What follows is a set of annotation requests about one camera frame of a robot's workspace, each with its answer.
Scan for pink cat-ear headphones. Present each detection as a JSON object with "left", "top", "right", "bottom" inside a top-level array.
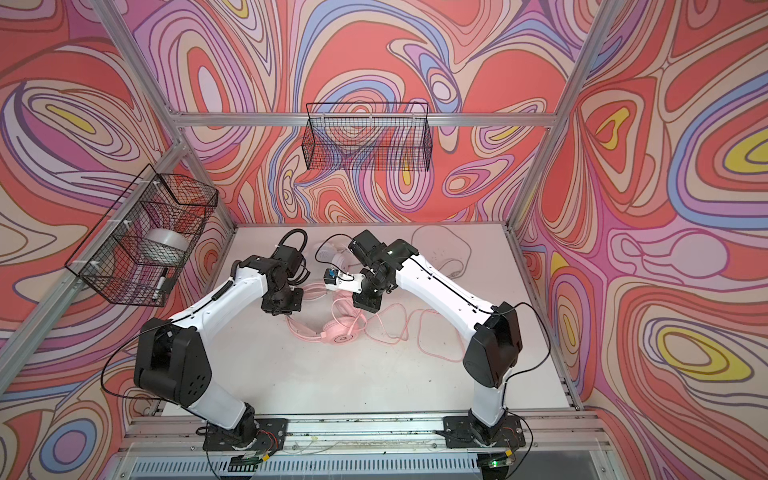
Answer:
[{"left": 285, "top": 282, "right": 367, "bottom": 345}]

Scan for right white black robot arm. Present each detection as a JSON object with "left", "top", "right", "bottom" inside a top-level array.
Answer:
[{"left": 339, "top": 230, "right": 523, "bottom": 446}]

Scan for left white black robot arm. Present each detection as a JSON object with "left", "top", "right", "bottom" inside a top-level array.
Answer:
[{"left": 133, "top": 245, "right": 306, "bottom": 440}]

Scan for white headphones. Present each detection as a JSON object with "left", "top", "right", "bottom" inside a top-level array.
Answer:
[{"left": 316, "top": 241, "right": 352, "bottom": 270}]

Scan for white tape roll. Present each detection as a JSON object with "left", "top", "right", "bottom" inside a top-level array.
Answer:
[{"left": 140, "top": 228, "right": 189, "bottom": 267}]

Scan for black marker in basket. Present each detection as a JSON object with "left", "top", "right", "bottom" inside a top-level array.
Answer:
[{"left": 152, "top": 273, "right": 176, "bottom": 303}]

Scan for grey white headphone cable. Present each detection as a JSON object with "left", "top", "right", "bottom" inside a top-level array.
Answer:
[{"left": 410, "top": 224, "right": 474, "bottom": 281}]

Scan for black wire basket back wall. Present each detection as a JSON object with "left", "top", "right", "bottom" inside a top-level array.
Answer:
[{"left": 301, "top": 101, "right": 433, "bottom": 172}]

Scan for black wire basket wall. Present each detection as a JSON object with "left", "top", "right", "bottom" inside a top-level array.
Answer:
[
  {"left": 301, "top": 101, "right": 433, "bottom": 172},
  {"left": 65, "top": 166, "right": 219, "bottom": 307}
]

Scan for black wire basket left wall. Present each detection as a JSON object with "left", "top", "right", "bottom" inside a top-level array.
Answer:
[{"left": 65, "top": 166, "right": 219, "bottom": 307}]

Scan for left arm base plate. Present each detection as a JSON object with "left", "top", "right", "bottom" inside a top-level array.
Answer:
[{"left": 203, "top": 417, "right": 289, "bottom": 453}]

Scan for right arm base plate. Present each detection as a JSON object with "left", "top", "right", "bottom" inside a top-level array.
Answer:
[{"left": 435, "top": 413, "right": 527, "bottom": 451}]

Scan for aluminium front rail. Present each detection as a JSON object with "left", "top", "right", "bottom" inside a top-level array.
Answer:
[{"left": 118, "top": 410, "right": 614, "bottom": 455}]

